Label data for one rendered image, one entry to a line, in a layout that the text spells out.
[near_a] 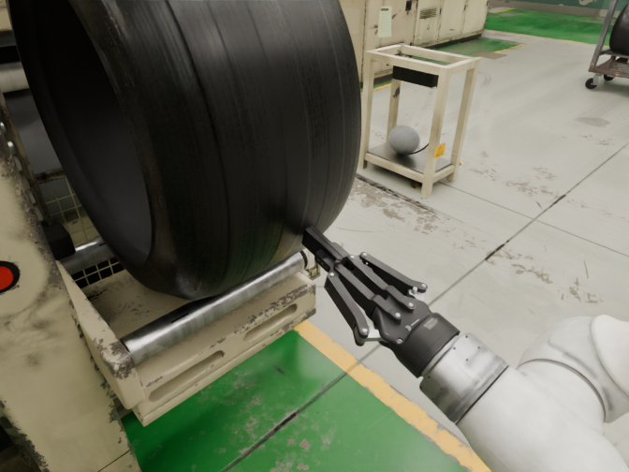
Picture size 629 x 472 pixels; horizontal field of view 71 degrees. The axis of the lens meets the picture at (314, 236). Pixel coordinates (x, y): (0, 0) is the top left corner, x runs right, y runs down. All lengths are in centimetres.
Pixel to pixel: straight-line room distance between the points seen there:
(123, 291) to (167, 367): 30
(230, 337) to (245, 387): 103
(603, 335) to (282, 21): 50
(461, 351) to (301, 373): 132
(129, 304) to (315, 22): 64
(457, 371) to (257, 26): 41
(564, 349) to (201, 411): 136
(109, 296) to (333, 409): 98
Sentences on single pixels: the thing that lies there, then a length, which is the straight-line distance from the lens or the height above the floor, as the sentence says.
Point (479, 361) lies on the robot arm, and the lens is 52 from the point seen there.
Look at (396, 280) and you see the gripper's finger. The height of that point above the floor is 103.
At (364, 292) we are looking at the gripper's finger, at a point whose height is 103.
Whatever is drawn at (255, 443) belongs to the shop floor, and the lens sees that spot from 164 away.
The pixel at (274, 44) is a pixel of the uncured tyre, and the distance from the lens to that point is 50.
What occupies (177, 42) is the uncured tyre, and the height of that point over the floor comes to 132.
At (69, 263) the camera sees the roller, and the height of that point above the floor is 91.
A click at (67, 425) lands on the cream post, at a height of 77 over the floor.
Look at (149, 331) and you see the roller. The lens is 71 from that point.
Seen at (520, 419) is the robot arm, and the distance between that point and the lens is 51.
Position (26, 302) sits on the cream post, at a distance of 68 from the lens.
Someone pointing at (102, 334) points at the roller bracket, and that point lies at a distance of 69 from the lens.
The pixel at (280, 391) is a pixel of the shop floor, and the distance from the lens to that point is 175.
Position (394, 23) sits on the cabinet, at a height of 61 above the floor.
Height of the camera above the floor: 140
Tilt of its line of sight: 34 degrees down
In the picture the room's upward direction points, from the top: straight up
